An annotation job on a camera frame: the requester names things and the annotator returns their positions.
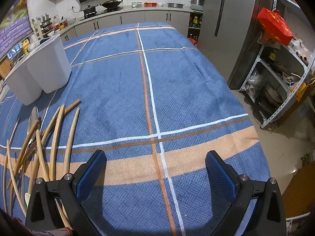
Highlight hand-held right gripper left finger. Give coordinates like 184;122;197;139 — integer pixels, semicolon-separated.
25;149;107;236

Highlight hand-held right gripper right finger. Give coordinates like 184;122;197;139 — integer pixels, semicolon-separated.
205;150;287;236

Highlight bunch of wooden chopsticks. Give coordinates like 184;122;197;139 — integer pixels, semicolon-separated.
2;99;82;229

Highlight metal spoon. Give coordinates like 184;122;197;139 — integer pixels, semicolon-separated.
23;106;39;158

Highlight white double utensil holder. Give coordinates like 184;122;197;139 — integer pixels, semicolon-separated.
4;34;72;106

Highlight blue plaid tablecloth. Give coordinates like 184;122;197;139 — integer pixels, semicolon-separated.
0;22;271;236

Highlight metal cooking pot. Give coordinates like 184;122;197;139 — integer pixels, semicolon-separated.
263;84;286;105

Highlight orange paper bag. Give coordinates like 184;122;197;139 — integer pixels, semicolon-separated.
294;77;315;101

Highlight white metal shelf rack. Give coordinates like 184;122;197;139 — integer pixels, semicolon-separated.
239;0;315;129

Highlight wooden cutting board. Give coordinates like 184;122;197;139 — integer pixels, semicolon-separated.
0;58;11;79

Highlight grey double-door refrigerator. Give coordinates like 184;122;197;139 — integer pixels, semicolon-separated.
197;0;283;90

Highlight wooden knife rack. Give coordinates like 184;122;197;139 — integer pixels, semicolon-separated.
32;15;53;40

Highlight group of sauce bottles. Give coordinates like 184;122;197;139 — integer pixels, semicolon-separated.
189;15;203;29

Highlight red gift bag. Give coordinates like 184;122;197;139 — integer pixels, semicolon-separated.
257;7;294;46

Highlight black cooktop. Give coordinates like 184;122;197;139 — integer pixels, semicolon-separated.
84;7;123;19

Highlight black lidded pot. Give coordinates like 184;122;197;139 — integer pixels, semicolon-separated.
82;5;97;15

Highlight grey kitchen base cabinets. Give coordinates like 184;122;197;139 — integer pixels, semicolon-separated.
59;5;205;42

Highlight black wok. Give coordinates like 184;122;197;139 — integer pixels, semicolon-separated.
100;0;123;9

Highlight metal steamer pot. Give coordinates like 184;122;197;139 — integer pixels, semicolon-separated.
188;0;205;11

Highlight landscape wall poster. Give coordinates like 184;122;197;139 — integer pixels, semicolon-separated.
0;0;33;57

